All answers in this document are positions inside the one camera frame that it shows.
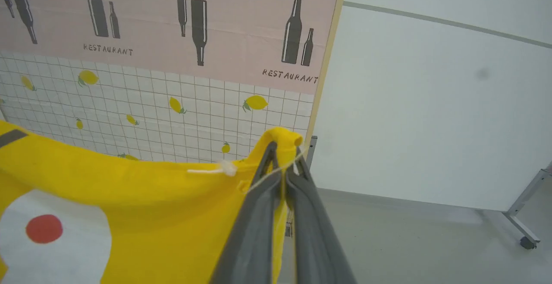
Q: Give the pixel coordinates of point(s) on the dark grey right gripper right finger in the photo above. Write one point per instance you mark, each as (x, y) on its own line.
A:
(315, 241)

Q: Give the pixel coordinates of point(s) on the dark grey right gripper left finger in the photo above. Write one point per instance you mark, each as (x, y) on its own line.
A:
(254, 232)

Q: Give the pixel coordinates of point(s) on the yellow garment with white print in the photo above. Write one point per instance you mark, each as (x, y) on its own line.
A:
(151, 206)

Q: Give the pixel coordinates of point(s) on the wood-framed lemon print screen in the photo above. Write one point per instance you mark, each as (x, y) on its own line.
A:
(151, 94)

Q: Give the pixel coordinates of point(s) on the white panel board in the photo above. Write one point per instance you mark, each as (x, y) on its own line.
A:
(431, 102)

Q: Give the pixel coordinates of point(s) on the grey metal wheeled stand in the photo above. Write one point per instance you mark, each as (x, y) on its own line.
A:
(522, 215)

